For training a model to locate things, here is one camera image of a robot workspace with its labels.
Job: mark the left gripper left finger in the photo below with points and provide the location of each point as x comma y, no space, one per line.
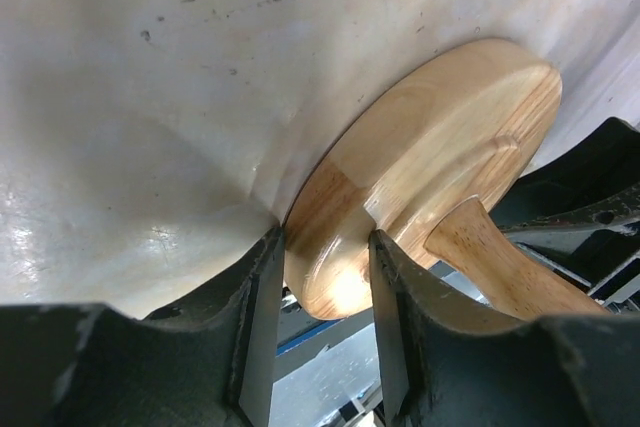
205,359

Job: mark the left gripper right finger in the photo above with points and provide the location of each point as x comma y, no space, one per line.
448,360

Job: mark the wooden hat stand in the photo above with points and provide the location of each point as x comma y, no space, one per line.
425,164

